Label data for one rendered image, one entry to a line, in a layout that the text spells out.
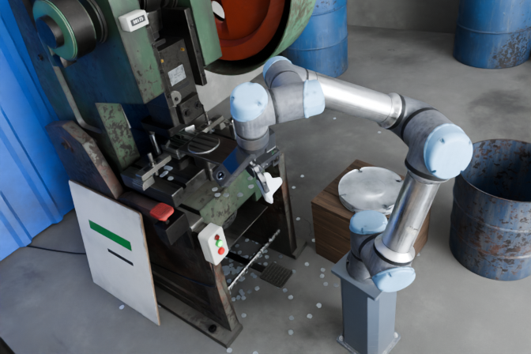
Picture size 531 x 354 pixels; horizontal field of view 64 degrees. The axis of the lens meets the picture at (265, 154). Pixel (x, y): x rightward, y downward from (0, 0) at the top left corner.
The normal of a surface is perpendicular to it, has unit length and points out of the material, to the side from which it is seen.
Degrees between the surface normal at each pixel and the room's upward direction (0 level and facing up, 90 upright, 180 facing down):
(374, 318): 90
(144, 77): 90
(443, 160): 83
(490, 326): 0
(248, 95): 23
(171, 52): 90
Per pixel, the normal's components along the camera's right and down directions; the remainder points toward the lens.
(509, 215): -0.36, 0.61
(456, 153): 0.22, 0.43
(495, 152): -0.18, 0.56
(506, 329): -0.14, -0.81
